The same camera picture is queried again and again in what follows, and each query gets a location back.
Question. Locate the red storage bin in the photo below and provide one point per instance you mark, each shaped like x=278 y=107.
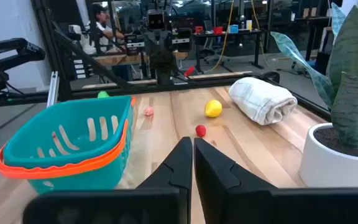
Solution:
x=218 y=30
x=199 y=30

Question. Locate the small pink toy fruit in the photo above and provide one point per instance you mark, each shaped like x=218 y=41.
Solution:
x=148 y=111

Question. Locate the black background robot arm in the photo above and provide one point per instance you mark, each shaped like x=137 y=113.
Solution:
x=11 y=51

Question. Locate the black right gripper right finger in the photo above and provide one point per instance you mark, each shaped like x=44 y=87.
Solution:
x=216 y=174

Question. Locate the white rolled towel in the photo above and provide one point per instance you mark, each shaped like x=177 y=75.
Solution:
x=263 y=99

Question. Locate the green snake plant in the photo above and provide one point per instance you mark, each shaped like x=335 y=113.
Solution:
x=353 y=77

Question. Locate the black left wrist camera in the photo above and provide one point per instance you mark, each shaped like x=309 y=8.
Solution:
x=155 y=19

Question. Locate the person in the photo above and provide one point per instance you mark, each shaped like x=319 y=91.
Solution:
x=99 y=34

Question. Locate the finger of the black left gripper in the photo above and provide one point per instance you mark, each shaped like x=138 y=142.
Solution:
x=167 y=60
x=156 y=60

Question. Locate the wooden background table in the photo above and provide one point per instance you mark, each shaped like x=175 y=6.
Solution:
x=113 y=59

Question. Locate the blue storage bin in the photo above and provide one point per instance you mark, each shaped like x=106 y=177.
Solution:
x=234 y=29

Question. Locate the yellow cup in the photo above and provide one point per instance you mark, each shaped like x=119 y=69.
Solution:
x=249 y=25

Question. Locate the silver aluminium extrusion piece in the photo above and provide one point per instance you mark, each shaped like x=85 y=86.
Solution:
x=53 y=90

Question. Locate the yellow toy lemon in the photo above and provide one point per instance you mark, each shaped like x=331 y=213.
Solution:
x=213 y=108

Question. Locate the bright green round toy fruit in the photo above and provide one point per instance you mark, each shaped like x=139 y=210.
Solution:
x=103 y=94

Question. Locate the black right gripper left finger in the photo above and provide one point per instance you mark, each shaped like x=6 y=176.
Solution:
x=172 y=174

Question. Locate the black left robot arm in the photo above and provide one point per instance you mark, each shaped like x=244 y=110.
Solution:
x=165 y=76

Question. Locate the black frame clamp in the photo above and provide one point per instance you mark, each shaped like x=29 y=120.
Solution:
x=270 y=76

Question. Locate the black background desk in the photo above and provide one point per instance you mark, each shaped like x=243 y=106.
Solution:
x=244 y=32

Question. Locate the small red toy raspberry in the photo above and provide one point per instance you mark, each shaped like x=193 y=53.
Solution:
x=200 y=130

